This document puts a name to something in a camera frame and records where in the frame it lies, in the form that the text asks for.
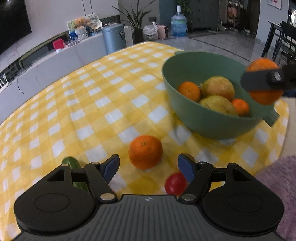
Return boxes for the large orange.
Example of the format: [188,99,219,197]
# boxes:
[240,58,284,105]

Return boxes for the red tomato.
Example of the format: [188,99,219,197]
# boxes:
[165,172,188,196]

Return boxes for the green cucumber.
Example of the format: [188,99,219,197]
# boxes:
[62,157,89,193]

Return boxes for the green plastic bowl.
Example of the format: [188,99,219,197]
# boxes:
[162,52,280,140]

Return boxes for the dark dining chair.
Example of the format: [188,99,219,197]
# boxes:
[273,21,295,63]

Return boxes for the small mandarin in bowl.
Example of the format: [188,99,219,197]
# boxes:
[232,98,249,116]

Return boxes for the upper yellow-green pear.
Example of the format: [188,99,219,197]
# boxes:
[201,76,235,100]

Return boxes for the yellow-green pear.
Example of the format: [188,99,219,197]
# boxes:
[199,95,238,116]
[201,76,235,100]

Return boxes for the lower yellow-green pear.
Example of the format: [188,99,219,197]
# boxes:
[199,95,238,116]

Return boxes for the yellow checkered tablecloth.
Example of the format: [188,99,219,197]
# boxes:
[1,42,290,240]

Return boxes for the purple fluffy cushion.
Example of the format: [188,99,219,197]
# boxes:
[255,156,296,240]

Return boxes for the orange in bowl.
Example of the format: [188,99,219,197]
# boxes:
[178,81,201,102]

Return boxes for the blue water jug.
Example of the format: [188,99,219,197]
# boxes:
[171,6,187,37]

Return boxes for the white tv cabinet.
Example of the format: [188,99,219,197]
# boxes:
[0,26,134,124]

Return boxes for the pink small appliance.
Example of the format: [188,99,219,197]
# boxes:
[158,25,169,40]

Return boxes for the white plastic bag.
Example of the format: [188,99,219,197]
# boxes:
[142,25,158,41]

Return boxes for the red box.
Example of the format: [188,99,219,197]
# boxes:
[52,38,65,50]

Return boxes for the blue-grey trash can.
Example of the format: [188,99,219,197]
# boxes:
[102,24,126,54]

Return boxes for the potted green plant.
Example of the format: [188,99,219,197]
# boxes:
[113,0,156,44]

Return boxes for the teddy bear toy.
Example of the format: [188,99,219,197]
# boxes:
[74,18,85,29]

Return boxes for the black television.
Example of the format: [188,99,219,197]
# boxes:
[0,0,32,54]

